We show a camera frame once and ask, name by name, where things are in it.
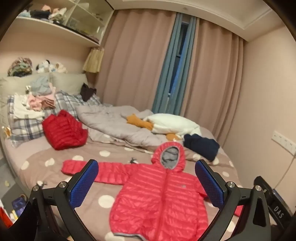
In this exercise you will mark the blue-grey garment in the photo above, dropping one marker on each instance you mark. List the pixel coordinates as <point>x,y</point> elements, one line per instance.
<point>41,84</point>

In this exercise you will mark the pile of clothes on shelf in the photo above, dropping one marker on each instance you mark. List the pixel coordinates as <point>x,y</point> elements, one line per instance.
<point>46,11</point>

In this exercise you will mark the navy blue garment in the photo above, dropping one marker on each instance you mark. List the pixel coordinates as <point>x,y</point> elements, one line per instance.
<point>201,144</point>

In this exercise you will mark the bed with polka-dot sheet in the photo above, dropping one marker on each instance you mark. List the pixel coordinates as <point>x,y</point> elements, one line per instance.
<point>46,153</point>

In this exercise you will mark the beige plush toy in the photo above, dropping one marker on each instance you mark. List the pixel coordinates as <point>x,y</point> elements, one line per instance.
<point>60,68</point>

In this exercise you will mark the white wall shelf cabinet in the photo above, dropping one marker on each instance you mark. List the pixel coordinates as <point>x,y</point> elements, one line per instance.
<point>76,25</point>

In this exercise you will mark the dark blue packet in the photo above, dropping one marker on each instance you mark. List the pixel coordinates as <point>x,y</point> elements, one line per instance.
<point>19,202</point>

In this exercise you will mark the yellow pleated lampshade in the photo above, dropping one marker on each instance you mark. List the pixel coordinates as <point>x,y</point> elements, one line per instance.
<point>93,60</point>

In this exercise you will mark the blue curtain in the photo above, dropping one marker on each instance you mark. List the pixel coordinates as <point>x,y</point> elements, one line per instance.
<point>165,76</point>

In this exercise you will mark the white goose plush toy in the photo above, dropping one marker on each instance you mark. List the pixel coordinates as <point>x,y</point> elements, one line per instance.
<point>171,124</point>

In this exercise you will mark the pink hooded puffer jacket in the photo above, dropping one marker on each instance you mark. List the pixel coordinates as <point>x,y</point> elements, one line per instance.
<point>157,197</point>

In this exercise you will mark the grey quilt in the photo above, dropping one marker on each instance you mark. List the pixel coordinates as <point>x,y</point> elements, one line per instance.
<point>108,122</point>

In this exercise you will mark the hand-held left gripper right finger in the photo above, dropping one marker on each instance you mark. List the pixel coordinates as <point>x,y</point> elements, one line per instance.
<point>209,183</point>

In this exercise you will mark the beige curtain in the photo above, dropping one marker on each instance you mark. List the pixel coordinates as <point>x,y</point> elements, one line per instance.
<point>136,62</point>
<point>212,78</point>

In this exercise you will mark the window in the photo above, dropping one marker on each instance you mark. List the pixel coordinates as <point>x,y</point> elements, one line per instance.
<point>179,58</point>

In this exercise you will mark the white wall socket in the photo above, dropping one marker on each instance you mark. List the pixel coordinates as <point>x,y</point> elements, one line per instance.
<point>284,141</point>

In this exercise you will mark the red puffer jacket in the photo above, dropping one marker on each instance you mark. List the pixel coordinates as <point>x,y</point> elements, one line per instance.
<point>63,129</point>

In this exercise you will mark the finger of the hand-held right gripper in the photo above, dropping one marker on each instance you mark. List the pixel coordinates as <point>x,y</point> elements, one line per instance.
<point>260,182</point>

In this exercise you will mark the dark brown garment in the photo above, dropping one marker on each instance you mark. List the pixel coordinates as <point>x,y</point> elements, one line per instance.
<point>87,92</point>

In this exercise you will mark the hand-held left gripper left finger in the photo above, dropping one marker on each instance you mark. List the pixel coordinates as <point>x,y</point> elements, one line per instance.
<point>84,183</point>

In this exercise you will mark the white cloth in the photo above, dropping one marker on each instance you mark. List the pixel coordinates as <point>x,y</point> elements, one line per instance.
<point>23,109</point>

